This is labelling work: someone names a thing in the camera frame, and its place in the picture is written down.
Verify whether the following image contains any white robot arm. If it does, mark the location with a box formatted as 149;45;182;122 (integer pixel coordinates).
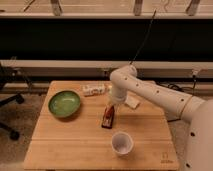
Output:
110;65;213;171

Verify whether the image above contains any green bowl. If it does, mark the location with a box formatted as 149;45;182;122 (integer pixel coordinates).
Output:
48;90;81;118

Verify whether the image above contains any white sponge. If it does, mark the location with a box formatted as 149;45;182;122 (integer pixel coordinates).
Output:
125;96;140;109

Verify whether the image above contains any white plastic bottle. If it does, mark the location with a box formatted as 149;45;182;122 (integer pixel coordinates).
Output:
82;83;109;97

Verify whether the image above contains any black office chair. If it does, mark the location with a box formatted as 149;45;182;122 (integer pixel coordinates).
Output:
0;63;26;141

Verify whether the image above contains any white paper cup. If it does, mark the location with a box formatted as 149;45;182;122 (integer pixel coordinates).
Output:
111;131;134;156

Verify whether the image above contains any dark chocolate bar box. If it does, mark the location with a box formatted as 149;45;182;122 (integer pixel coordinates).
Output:
101;115;114;129

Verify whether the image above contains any black hanging cable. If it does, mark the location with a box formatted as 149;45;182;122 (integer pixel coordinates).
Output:
129;9;157;66

